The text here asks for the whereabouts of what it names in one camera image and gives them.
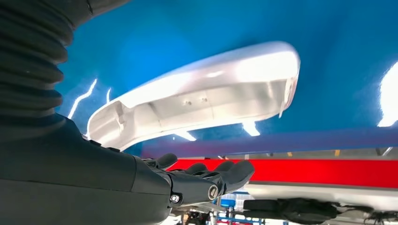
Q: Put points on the white table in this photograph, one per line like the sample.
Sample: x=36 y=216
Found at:
x=311 y=194

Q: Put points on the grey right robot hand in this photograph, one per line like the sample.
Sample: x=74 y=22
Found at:
x=77 y=186

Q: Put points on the blue steel shelf rack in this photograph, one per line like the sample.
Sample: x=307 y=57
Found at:
x=326 y=46

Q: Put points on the red barrier tape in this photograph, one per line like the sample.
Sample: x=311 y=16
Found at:
x=311 y=172

